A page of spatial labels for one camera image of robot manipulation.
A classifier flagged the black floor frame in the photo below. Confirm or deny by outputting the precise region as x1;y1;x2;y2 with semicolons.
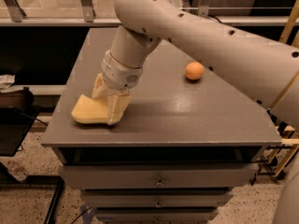
0;164;64;224

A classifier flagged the crumpled white paper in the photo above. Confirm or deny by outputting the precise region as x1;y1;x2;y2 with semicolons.
0;75;15;90

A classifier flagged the top grey drawer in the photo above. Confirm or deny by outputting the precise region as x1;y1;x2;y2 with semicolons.
58;163;258;189

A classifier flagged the orange fruit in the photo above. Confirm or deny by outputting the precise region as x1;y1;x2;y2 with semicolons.
185;62;205;80

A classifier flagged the bottom grey drawer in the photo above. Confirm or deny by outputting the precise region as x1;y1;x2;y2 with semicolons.
95;208;218;222

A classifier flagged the metal railing with glass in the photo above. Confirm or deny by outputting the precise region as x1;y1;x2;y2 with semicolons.
0;0;295;23

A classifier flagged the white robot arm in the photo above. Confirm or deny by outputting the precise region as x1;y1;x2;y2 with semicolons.
92;0;299;130

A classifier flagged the grey drawer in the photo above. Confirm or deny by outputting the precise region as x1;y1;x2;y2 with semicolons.
81;189;233;208
95;208;218;222
58;163;258;189

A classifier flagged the yellow wavy sponge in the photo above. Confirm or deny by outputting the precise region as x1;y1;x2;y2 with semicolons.
71;94;109;124

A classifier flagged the middle grey drawer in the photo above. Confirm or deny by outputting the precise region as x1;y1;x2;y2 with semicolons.
81;189;233;208

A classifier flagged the grey drawer cabinet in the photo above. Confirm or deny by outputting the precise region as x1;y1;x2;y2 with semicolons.
40;26;282;224

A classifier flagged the black side table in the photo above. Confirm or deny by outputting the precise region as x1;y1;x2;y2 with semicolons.
0;87;40;157

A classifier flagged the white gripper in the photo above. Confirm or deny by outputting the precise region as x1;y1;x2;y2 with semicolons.
92;50;143;125

